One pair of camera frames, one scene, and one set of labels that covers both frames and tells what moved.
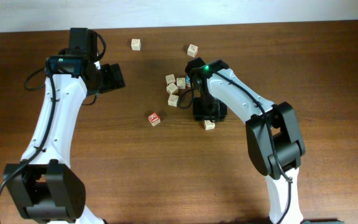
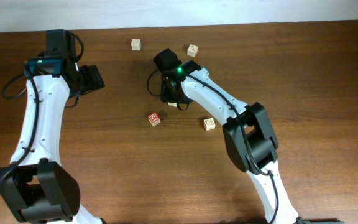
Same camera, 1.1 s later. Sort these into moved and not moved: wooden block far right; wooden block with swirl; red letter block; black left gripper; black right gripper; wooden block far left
Moved: black left gripper; black right gripper
Not moved: wooden block far right; wooden block far left; red letter block; wooden block with swirl
